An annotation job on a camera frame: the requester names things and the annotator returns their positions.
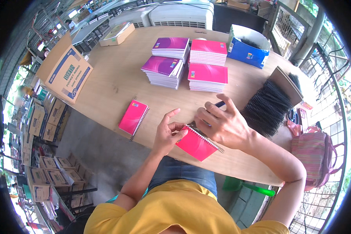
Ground metal wire fence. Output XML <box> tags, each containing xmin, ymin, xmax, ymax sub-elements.
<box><xmin>269</xmin><ymin>1</ymin><xmax>351</xmax><ymax>234</ymax></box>

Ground stack of pink notebooks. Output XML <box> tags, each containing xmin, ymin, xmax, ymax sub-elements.
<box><xmin>187</xmin><ymin>63</ymin><xmax>229</xmax><ymax>93</ymax></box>
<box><xmin>189</xmin><ymin>39</ymin><xmax>228</xmax><ymax>67</ymax></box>

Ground dark counter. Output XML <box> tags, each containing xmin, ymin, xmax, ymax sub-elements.
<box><xmin>213</xmin><ymin>2</ymin><xmax>267</xmax><ymax>33</ymax></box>

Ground flat cardboard box with booklets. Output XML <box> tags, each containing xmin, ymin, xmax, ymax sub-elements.
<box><xmin>98</xmin><ymin>22</ymin><xmax>136</xmax><ymax>47</ymax></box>

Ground blue open box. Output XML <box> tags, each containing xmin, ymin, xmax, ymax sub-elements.
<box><xmin>226</xmin><ymin>24</ymin><xmax>271</xmax><ymax>70</ymax></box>

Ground person's legs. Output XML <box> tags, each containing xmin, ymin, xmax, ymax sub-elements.
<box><xmin>147</xmin><ymin>156</ymin><xmax>219</xmax><ymax>200</ymax></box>

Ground brown cardboard sheet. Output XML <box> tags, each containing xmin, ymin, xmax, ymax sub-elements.
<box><xmin>269</xmin><ymin>66</ymin><xmax>304</xmax><ymax>106</ymax></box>

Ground person's left hand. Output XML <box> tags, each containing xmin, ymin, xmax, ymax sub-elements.
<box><xmin>152</xmin><ymin>108</ymin><xmax>189</xmax><ymax>156</ymax></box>

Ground pile of black spiral coils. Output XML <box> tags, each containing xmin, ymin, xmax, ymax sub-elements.
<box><xmin>240</xmin><ymin>73</ymin><xmax>302</xmax><ymax>139</ymax></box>

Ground heap of printed cardboard cartons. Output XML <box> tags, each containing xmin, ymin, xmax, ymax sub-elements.
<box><xmin>19</xmin><ymin>88</ymin><xmax>98</xmax><ymax>217</ymax></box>

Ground pink wallet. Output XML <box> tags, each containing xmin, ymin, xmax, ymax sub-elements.
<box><xmin>298</xmin><ymin>108</ymin><xmax>309</xmax><ymax>133</ymax></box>

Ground pink spiral notebook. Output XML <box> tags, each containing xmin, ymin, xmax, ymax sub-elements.
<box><xmin>118</xmin><ymin>93</ymin><xmax>150</xmax><ymax>142</ymax></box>
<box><xmin>175</xmin><ymin>124</ymin><xmax>225</xmax><ymax>162</ymax></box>

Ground white air cooler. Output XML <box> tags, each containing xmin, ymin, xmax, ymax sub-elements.
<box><xmin>148</xmin><ymin>1</ymin><xmax>215</xmax><ymax>30</ymax></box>

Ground person's right hand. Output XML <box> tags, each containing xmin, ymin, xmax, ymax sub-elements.
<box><xmin>193</xmin><ymin>94</ymin><xmax>254</xmax><ymax>150</ymax></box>

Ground pink striped bag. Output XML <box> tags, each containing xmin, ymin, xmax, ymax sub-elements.
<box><xmin>290</xmin><ymin>125</ymin><xmax>346</xmax><ymax>192</ymax></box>

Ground green plastic stool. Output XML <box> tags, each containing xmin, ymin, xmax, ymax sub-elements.
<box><xmin>222</xmin><ymin>175</ymin><xmax>276</xmax><ymax>197</ymax></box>

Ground person's body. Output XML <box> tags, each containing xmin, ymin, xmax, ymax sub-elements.
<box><xmin>83</xmin><ymin>171</ymin><xmax>308</xmax><ymax>234</ymax></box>

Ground stack of purple notebooks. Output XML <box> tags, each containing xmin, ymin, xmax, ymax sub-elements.
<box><xmin>140</xmin><ymin>55</ymin><xmax>185</xmax><ymax>90</ymax></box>
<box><xmin>151</xmin><ymin>37</ymin><xmax>191</xmax><ymax>64</ymax></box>

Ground blue-handled pliers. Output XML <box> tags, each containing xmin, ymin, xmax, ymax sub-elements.
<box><xmin>190</xmin><ymin>101</ymin><xmax>226</xmax><ymax>129</ymax></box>

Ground dark sunglasses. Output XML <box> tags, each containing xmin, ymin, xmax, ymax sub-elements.
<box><xmin>287</xmin><ymin>108</ymin><xmax>300</xmax><ymax>125</ymax></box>

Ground open printed cardboard carton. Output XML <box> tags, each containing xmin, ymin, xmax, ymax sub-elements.
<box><xmin>36</xmin><ymin>30</ymin><xmax>94</xmax><ymax>105</ymax></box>

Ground row of grey tables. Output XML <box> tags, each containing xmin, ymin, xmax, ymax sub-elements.
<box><xmin>70</xmin><ymin>0</ymin><xmax>147</xmax><ymax>53</ymax></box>

